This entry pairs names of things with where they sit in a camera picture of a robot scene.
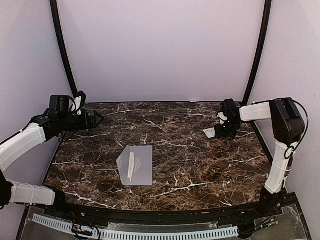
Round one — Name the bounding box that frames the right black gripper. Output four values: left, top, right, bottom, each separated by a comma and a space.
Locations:
215, 119, 240, 139

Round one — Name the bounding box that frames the black front table rail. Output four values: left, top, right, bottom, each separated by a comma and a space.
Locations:
52, 202, 261, 226

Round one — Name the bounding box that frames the white slotted cable duct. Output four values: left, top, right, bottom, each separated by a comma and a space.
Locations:
32, 213, 239, 240

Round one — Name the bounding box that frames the white sticker sheet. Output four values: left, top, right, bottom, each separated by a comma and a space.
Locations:
203, 127, 216, 139

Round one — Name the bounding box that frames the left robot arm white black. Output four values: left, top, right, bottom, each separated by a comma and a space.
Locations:
0, 91, 105, 218

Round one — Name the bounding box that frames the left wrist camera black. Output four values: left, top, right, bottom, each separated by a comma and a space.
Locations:
74, 91, 87, 115

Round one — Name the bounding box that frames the right black frame post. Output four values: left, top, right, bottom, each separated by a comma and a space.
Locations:
241, 0, 272, 106

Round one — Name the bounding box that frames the black frame post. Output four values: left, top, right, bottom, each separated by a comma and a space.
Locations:
49, 0, 78, 97
241, 0, 272, 106

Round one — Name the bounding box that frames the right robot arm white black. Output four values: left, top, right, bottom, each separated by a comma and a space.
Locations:
214, 97, 309, 217

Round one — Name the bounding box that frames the grey envelope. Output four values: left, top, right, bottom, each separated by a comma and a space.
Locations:
116, 145, 153, 187

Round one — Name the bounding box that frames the left black frame post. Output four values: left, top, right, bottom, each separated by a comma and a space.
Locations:
49, 0, 78, 97

